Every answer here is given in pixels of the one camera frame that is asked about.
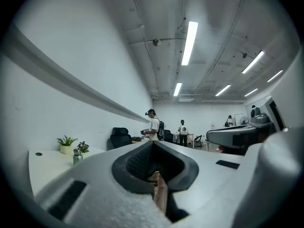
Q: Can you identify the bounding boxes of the green plant in cream pot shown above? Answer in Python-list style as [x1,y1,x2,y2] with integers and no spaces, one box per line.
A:
[57,135,78,155]

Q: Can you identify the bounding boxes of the purple pansy flower plant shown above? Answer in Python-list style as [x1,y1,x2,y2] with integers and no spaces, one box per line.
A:
[77,141,90,153]

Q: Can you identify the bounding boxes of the grey wall ledge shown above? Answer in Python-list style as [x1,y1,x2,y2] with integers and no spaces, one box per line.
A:
[0,25,152,124]

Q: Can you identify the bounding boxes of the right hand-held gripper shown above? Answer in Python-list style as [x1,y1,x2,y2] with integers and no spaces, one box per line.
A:
[205,97,285,150]

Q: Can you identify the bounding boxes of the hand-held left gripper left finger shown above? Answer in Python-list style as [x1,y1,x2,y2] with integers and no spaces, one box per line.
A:
[35,141,173,228]

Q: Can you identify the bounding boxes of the ceiling light tubes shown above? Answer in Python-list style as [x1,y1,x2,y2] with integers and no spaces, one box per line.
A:
[173,20,284,97]

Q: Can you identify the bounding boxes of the black mesh office chair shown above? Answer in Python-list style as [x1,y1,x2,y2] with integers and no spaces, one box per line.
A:
[109,127,133,151]

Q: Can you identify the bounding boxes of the green metal bottle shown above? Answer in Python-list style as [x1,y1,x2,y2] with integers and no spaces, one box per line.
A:
[73,152,84,166]

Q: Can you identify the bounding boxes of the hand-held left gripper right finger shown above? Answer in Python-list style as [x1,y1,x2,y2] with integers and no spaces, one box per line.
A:
[153,141,245,228]

